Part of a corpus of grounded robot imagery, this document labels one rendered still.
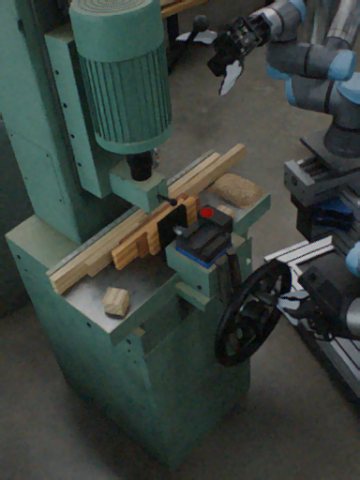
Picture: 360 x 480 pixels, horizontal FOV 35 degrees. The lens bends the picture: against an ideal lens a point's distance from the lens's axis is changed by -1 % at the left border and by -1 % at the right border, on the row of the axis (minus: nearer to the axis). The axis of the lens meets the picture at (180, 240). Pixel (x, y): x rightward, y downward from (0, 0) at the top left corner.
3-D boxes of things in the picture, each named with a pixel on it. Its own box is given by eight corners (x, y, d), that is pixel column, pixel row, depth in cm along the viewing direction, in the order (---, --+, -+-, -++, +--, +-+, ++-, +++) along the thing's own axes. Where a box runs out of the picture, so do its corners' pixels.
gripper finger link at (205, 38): (184, 15, 117) (223, 22, 120) (172, 31, 122) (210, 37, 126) (186, 27, 116) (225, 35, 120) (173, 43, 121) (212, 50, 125)
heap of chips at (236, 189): (247, 210, 151) (247, 199, 148) (206, 189, 158) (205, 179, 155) (267, 192, 155) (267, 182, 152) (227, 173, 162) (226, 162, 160)
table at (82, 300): (142, 372, 125) (138, 357, 121) (54, 304, 141) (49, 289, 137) (299, 222, 154) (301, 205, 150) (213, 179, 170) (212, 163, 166)
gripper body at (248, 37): (224, 22, 118) (258, 4, 124) (205, 45, 126) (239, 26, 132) (247, 51, 119) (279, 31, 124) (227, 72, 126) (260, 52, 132)
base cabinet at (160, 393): (171, 475, 192) (143, 361, 142) (63, 381, 222) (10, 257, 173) (251, 387, 214) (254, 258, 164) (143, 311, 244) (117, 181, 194)
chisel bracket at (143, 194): (150, 218, 139) (146, 191, 133) (112, 196, 146) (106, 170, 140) (172, 202, 142) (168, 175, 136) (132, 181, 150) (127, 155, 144)
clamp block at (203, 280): (208, 301, 134) (206, 275, 128) (167, 274, 141) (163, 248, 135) (247, 263, 141) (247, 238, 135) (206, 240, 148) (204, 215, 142)
